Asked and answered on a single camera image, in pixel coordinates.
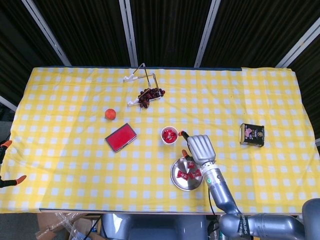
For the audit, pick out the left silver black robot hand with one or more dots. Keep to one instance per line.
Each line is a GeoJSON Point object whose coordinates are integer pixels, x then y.
{"type": "Point", "coordinates": [1, 162]}

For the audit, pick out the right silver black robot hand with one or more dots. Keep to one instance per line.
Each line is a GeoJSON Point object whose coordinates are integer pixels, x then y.
{"type": "Point", "coordinates": [202, 150]}

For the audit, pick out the round stainless steel plate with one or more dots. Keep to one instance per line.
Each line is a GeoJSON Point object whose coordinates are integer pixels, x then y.
{"type": "Point", "coordinates": [185, 185]}

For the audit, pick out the white paper cup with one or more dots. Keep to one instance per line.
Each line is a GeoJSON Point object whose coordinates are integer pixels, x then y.
{"type": "Point", "coordinates": [170, 143]}

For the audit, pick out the black gold tin can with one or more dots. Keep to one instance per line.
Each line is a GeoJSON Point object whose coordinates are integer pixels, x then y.
{"type": "Point", "coordinates": [252, 135]}

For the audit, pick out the yellow white checkered tablecloth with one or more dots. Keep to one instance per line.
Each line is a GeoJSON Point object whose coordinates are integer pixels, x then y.
{"type": "Point", "coordinates": [75, 150]}

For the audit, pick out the dark red grape bunch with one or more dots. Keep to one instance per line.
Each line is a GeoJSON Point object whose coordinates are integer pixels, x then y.
{"type": "Point", "coordinates": [150, 96]}

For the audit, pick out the brown cardboard box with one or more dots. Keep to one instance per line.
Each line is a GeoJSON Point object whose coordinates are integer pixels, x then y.
{"type": "Point", "coordinates": [47, 225]}

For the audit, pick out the red stamp pad case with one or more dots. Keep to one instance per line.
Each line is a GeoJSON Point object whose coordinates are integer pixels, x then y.
{"type": "Point", "coordinates": [121, 137]}

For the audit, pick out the grey robot torso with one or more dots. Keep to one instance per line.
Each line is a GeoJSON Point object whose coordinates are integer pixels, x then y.
{"type": "Point", "coordinates": [155, 227]}

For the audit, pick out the clear plastic wrap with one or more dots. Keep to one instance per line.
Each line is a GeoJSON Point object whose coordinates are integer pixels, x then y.
{"type": "Point", "coordinates": [72, 228]}

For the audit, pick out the orange red ball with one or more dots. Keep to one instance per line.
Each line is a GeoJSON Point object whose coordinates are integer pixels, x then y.
{"type": "Point", "coordinates": [110, 114]}

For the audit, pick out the white metal frame post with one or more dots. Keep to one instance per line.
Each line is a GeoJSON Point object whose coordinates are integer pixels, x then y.
{"type": "Point", "coordinates": [128, 35]}
{"type": "Point", "coordinates": [47, 35]}
{"type": "Point", "coordinates": [207, 35]}
{"type": "Point", "coordinates": [7, 102]}
{"type": "Point", "coordinates": [318, 142]}
{"type": "Point", "coordinates": [297, 45]}

